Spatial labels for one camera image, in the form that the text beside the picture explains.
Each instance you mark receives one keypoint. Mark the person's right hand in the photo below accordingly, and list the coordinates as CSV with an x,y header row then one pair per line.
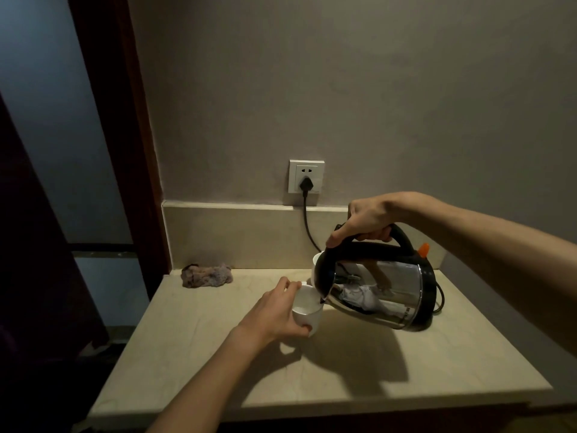
x,y
378,216

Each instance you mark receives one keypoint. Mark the person's left hand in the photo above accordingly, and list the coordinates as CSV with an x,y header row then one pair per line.
x,y
270,315

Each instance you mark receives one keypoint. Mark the white cup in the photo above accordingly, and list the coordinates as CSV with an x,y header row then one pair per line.
x,y
317,260
306,311

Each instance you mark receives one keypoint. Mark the person's left forearm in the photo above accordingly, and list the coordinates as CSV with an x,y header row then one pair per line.
x,y
207,387

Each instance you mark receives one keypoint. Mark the person's right forearm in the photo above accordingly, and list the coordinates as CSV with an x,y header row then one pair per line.
x,y
496,252

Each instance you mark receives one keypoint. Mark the beige stone countertop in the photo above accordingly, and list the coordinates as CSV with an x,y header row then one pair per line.
x,y
451,356

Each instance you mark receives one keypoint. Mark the crumpled purple-grey cloth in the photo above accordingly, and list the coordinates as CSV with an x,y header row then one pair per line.
x,y
207,275

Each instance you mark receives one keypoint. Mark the beige stone backsplash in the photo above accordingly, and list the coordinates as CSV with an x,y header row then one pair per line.
x,y
225,238

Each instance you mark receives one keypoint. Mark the dark wooden door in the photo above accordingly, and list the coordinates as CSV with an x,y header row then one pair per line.
x,y
36,288

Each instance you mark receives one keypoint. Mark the frosted glass door panel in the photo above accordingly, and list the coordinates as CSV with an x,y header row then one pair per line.
x,y
45,108

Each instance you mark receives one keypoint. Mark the white wall socket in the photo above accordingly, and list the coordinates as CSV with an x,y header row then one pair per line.
x,y
295,169

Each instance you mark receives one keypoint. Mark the dark wooden door frame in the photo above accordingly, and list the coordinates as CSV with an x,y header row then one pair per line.
x,y
117,108

